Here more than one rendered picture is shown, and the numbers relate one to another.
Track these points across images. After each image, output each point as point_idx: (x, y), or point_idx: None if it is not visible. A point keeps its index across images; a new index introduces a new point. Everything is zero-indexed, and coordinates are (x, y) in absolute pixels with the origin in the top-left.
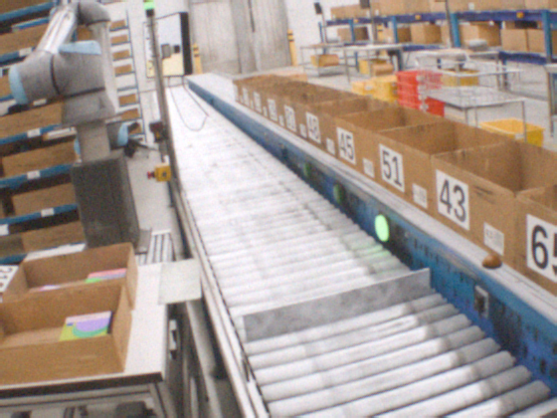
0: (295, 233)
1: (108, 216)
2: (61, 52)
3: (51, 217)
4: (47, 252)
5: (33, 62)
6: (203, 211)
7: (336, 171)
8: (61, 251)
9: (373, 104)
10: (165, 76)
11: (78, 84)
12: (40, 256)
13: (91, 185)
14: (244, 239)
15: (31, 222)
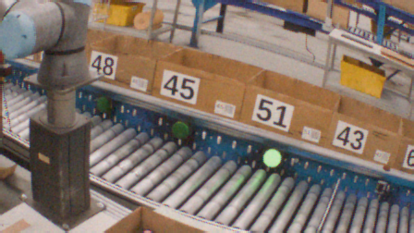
0: (185, 169)
1: (79, 179)
2: (70, 2)
3: None
4: (3, 219)
5: (42, 10)
6: None
7: (177, 110)
8: (15, 215)
9: (127, 41)
10: None
11: (79, 39)
12: (5, 226)
13: (72, 151)
14: (152, 180)
15: None
